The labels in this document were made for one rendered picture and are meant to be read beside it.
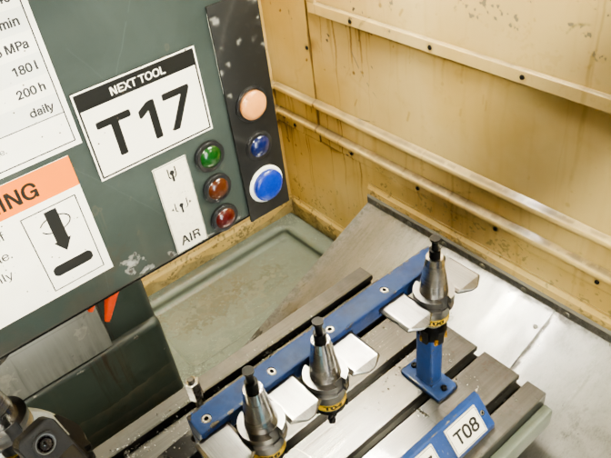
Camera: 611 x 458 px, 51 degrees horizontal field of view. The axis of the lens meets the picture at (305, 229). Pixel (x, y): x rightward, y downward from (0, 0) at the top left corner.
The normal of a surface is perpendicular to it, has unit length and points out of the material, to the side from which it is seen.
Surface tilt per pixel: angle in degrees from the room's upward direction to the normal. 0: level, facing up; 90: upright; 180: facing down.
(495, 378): 0
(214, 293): 0
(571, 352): 24
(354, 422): 0
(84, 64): 90
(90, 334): 90
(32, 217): 90
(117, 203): 90
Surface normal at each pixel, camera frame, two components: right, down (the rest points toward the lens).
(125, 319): 0.64, 0.43
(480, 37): -0.76, 0.47
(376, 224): -0.41, -0.51
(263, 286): -0.11, -0.77
